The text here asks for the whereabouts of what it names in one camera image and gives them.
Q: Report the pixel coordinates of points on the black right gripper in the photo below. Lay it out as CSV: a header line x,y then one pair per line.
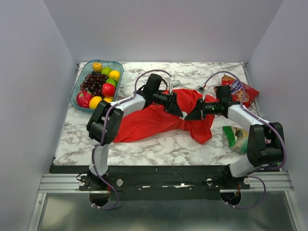
x,y
198,113

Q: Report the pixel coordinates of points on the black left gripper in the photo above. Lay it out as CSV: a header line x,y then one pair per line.
x,y
172,106

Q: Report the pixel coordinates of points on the white round brooch badge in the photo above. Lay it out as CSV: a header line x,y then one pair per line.
x,y
184,114

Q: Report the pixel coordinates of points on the red t-shirt garment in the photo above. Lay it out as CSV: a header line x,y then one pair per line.
x,y
153,120

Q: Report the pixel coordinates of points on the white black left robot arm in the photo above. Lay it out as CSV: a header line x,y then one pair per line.
x,y
106,119

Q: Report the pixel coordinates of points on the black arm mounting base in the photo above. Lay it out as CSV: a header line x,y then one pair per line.
x,y
157,183

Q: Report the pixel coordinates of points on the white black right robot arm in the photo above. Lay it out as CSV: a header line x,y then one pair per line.
x,y
265,146

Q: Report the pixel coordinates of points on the red cookie snack bag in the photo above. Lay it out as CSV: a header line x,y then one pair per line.
x,y
237,91

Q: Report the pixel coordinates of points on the green chips snack bag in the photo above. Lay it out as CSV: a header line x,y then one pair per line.
x,y
237,138

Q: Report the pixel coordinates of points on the yellow lemon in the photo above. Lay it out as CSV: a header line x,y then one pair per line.
x,y
108,99

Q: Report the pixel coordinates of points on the green apple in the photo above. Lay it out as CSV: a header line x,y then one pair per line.
x,y
112,81

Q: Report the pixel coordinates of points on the red apple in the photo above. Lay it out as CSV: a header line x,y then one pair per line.
x,y
108,90

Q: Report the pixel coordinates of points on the yellow orange fruit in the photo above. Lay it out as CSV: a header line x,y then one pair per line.
x,y
115,75

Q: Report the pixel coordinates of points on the green lime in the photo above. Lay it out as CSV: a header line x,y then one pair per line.
x,y
106,71

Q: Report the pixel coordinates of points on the yellow mango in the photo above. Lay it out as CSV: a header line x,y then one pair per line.
x,y
94,102

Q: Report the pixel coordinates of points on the clear teal fruit tray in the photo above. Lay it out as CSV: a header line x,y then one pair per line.
x,y
87,68

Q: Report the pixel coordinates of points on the dark purple grape bunch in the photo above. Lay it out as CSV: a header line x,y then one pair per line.
x,y
93,82

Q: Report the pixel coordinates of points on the orange tangerine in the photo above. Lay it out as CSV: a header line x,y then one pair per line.
x,y
97,67

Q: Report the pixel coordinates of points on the red dragon fruit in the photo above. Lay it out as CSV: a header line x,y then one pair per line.
x,y
83,98

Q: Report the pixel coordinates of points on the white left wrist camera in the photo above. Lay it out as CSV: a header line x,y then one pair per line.
x,y
175,84

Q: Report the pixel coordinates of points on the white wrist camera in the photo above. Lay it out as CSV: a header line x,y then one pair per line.
x,y
201,89
175,84

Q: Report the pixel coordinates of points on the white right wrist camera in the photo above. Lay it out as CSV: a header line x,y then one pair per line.
x,y
201,89

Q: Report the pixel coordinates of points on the aluminium rail frame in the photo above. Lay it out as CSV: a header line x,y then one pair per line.
x,y
67,183

